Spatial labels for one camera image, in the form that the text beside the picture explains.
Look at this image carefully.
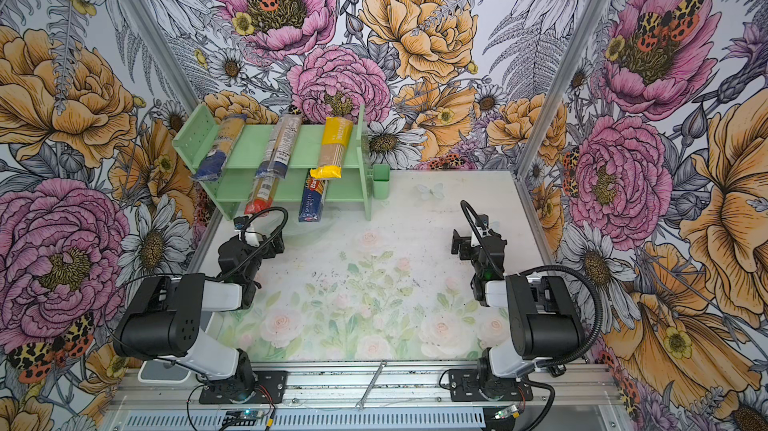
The red spaghetti bag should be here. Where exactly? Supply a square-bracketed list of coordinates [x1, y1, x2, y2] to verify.
[245, 171, 280, 215]

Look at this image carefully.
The spaghetti bag with blue end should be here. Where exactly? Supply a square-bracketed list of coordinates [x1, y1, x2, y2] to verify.
[192, 114, 247, 182]

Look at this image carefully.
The spaghetti bag with white label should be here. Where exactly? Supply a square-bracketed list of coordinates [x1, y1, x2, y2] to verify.
[255, 114, 303, 179]

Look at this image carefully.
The yellow spaghetti bag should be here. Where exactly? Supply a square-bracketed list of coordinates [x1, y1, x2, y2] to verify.
[310, 117, 354, 180]

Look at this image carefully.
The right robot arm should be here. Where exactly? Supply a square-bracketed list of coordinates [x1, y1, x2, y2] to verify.
[451, 212, 587, 401]

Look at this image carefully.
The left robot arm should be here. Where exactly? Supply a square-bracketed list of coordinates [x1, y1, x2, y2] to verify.
[111, 206, 289, 402]

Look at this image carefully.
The green wooden shelf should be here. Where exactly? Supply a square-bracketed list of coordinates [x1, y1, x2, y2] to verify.
[172, 103, 373, 220]

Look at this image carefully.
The green cup on shelf side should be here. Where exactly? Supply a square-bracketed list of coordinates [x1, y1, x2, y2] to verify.
[372, 164, 391, 200]

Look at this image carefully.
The white grey bin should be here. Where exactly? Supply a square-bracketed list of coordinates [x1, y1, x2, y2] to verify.
[138, 360, 190, 385]

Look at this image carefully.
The green circuit board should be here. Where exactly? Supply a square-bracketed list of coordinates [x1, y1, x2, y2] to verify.
[222, 409, 270, 428]

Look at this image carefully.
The small board right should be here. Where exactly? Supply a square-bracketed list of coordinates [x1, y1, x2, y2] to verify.
[493, 404, 520, 420]

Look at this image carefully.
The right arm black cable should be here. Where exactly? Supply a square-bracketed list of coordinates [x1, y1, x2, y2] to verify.
[459, 199, 605, 431]

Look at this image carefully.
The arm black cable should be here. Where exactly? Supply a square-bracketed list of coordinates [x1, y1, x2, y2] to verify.
[459, 199, 605, 431]
[101, 205, 290, 366]

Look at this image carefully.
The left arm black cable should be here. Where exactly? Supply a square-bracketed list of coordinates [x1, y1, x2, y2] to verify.
[101, 205, 290, 366]

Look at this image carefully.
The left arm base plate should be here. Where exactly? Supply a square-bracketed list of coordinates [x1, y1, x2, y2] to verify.
[199, 370, 288, 405]

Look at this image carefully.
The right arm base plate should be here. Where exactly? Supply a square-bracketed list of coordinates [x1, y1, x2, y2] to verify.
[444, 368, 533, 402]

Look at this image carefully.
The metal rod on rail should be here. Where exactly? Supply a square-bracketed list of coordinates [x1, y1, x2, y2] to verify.
[355, 360, 388, 412]

